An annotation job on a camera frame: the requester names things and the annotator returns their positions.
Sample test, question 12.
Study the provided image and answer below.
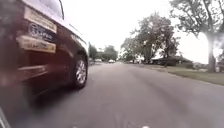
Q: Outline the row of distant trees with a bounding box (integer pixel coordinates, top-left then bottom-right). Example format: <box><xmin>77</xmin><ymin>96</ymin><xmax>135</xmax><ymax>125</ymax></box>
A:
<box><xmin>87</xmin><ymin>43</ymin><xmax>120</xmax><ymax>63</ymax></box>

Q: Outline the grey asphalt road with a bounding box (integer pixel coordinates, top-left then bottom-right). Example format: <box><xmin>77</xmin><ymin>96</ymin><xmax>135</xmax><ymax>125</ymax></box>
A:
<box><xmin>6</xmin><ymin>61</ymin><xmax>224</xmax><ymax>128</ymax></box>

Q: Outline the tree with dense crown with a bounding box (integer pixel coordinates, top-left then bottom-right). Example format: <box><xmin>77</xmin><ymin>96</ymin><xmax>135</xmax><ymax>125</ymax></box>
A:
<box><xmin>119</xmin><ymin>12</ymin><xmax>181</xmax><ymax>65</ymax></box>

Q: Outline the low house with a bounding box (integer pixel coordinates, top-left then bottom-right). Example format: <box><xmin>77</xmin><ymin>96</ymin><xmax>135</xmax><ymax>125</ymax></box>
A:
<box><xmin>149</xmin><ymin>55</ymin><xmax>194</xmax><ymax>68</ymax></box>

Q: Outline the dark red car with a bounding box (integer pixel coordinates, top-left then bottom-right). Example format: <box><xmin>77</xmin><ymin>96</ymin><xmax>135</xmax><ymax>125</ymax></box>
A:
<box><xmin>0</xmin><ymin>0</ymin><xmax>90</xmax><ymax>114</ymax></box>

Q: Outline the grass verge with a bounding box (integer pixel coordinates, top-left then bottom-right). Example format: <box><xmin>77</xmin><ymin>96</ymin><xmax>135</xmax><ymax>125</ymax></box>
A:
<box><xmin>133</xmin><ymin>63</ymin><xmax>224</xmax><ymax>86</ymax></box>

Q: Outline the large tree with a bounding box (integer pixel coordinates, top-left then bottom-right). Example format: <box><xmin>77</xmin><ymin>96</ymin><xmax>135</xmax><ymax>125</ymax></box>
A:
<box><xmin>169</xmin><ymin>0</ymin><xmax>224</xmax><ymax>74</ymax></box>

